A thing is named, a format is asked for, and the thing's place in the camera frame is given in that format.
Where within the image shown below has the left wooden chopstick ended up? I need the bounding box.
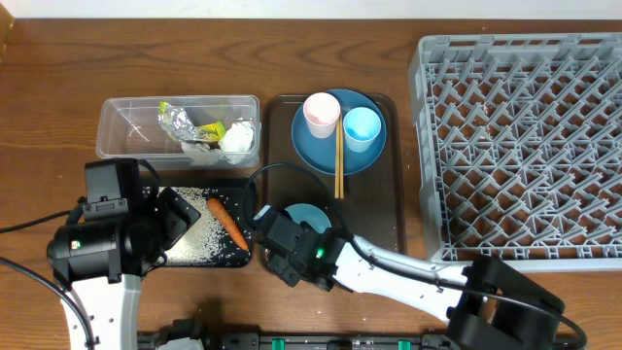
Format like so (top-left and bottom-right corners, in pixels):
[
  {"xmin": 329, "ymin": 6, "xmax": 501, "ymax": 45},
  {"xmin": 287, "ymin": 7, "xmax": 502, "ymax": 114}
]
[{"xmin": 334, "ymin": 115, "xmax": 342, "ymax": 199}]

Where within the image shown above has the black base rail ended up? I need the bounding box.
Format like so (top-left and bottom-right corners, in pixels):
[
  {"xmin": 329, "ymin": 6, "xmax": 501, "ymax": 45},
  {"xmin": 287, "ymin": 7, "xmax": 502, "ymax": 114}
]
[{"xmin": 138, "ymin": 332, "xmax": 459, "ymax": 350}]

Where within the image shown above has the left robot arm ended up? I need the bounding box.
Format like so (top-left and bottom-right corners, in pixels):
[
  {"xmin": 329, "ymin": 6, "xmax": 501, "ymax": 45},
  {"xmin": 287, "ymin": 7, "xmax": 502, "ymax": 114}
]
[{"xmin": 48, "ymin": 188, "xmax": 201, "ymax": 349}]

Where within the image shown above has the wooden chopstick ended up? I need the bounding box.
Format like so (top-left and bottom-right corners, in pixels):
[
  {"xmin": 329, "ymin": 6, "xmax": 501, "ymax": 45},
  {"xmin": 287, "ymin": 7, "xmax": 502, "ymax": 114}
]
[
  {"xmin": 336, "ymin": 115, "xmax": 344, "ymax": 199},
  {"xmin": 334, "ymin": 115, "xmax": 342, "ymax": 199}
]

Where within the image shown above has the light blue rice bowl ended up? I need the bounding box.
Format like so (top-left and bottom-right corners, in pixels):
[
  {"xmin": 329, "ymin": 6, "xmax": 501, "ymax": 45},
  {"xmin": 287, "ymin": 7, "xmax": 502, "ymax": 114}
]
[{"xmin": 285, "ymin": 203, "xmax": 331, "ymax": 233}]

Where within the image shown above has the blue plate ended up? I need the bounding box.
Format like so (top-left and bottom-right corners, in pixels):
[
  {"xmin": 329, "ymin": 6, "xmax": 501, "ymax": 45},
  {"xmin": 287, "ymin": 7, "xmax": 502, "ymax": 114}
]
[{"xmin": 292, "ymin": 88, "xmax": 388, "ymax": 176}]

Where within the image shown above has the foil snack wrapper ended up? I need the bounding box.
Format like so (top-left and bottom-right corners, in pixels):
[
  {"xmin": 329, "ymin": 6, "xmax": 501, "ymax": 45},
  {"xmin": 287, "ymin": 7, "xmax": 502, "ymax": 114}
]
[{"xmin": 157, "ymin": 101, "xmax": 226, "ymax": 143}]

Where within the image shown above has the grey dishwasher rack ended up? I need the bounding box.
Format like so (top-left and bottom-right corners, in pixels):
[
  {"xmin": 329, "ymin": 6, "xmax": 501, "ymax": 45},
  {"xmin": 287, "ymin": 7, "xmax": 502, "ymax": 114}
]
[{"xmin": 408, "ymin": 32, "xmax": 621, "ymax": 272}]

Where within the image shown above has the spilled white rice pile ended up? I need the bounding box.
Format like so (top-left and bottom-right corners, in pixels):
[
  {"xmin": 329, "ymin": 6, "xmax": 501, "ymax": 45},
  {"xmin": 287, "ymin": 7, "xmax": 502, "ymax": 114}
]
[{"xmin": 164, "ymin": 187, "xmax": 252, "ymax": 268}]

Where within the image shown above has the light blue cup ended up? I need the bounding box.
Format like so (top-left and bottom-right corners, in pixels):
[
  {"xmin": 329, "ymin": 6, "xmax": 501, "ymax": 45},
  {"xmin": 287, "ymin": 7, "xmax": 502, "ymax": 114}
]
[{"xmin": 343, "ymin": 107, "xmax": 381, "ymax": 153}]

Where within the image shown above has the right wooden chopstick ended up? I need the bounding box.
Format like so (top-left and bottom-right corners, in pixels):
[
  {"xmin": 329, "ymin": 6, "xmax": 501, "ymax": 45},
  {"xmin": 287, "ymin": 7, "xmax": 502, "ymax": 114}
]
[{"xmin": 336, "ymin": 115, "xmax": 344, "ymax": 199}]

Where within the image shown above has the orange carrot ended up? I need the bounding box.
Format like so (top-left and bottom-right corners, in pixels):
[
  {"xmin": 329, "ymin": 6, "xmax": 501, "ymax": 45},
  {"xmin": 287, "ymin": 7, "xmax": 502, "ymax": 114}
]
[{"xmin": 206, "ymin": 198, "xmax": 249, "ymax": 251}]

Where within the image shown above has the clear plastic bin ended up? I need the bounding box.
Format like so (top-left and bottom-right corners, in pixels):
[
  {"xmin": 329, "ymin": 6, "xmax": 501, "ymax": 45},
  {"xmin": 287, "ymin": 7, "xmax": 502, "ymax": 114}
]
[{"xmin": 96, "ymin": 95, "xmax": 261, "ymax": 170}]

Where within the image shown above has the black plastic tray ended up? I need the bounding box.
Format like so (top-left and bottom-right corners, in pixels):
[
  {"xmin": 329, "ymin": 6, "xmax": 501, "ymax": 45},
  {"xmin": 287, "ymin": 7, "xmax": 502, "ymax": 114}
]
[{"xmin": 140, "ymin": 177, "xmax": 258, "ymax": 269}]

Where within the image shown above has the white tissue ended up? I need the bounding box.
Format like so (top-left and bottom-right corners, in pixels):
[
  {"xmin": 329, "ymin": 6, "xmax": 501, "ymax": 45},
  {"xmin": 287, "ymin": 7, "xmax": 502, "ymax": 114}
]
[
  {"xmin": 181, "ymin": 142, "xmax": 224, "ymax": 166},
  {"xmin": 218, "ymin": 122, "xmax": 254, "ymax": 164}
]

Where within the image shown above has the pink cup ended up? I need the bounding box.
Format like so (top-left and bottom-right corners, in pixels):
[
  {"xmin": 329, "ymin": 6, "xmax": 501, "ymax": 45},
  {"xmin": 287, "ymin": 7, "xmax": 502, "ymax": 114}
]
[{"xmin": 303, "ymin": 92, "xmax": 341, "ymax": 139}]

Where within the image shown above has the brown serving tray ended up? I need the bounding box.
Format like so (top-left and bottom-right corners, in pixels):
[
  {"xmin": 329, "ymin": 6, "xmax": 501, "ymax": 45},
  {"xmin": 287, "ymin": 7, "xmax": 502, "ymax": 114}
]
[{"xmin": 260, "ymin": 93, "xmax": 405, "ymax": 253}]

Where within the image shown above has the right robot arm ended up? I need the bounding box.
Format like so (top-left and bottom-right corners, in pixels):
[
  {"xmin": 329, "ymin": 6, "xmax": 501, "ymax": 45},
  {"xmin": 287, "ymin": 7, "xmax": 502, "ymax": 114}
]
[{"xmin": 259, "ymin": 222, "xmax": 565, "ymax": 349}]

